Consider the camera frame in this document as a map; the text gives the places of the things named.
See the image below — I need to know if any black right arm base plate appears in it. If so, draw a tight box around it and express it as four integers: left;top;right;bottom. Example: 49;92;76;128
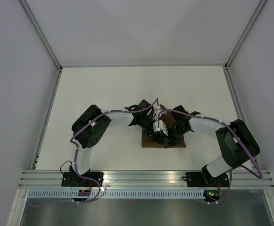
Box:
181;172;229;188

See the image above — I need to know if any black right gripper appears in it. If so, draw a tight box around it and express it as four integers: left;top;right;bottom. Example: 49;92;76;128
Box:
161;124;188;148

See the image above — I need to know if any brown cloth napkin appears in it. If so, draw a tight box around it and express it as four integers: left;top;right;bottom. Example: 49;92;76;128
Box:
141;105;191;148

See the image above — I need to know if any right side aluminium rail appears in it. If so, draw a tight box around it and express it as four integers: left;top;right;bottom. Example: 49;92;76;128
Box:
222;65;256;171

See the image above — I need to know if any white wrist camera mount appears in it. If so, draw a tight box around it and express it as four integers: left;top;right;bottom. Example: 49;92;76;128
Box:
154;105;167;116
153;120;168;136

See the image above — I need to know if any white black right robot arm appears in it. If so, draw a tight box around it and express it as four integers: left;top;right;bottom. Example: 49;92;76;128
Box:
154;105;263;186

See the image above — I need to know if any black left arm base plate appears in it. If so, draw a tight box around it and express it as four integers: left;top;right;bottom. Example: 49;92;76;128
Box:
61;172;104;188

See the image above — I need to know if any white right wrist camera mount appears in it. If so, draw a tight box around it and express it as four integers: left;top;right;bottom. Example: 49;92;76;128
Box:
153;120;168;136

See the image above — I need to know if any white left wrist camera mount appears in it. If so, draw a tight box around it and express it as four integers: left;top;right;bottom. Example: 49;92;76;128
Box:
154;105;167;116

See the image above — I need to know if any aluminium rail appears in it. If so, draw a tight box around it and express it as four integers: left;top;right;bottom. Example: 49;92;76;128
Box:
30;67;63;170
17;170;274;190
222;65;256;171

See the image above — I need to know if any grey aluminium frame post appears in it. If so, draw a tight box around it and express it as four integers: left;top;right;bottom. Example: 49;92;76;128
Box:
18;0;62;72

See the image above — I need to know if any right rear aluminium frame post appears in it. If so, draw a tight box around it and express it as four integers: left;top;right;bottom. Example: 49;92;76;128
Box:
224;0;268;70

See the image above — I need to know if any white slotted cable duct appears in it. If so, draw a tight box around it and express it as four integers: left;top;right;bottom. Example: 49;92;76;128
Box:
28;189;204;199

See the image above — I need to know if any left side aluminium rail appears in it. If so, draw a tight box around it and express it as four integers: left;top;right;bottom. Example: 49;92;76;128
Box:
30;67;63;170

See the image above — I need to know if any aluminium front rail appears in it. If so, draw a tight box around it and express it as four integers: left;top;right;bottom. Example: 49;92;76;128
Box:
17;170;274;190

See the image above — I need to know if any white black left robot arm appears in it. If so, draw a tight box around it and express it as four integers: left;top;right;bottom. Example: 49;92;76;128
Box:
70;98;158;186

